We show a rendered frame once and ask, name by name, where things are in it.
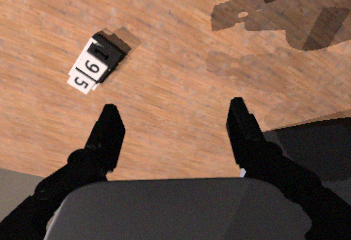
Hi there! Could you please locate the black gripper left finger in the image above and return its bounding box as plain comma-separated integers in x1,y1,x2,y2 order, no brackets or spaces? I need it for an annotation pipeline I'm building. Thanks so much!
0,104,126,240

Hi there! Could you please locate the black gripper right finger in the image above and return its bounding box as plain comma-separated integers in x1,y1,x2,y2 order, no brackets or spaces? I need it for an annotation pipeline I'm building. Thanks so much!
226,97,351,240

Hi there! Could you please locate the white number cube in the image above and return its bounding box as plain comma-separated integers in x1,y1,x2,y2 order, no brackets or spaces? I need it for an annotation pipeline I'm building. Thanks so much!
67,67,98,94
77,43,113,80

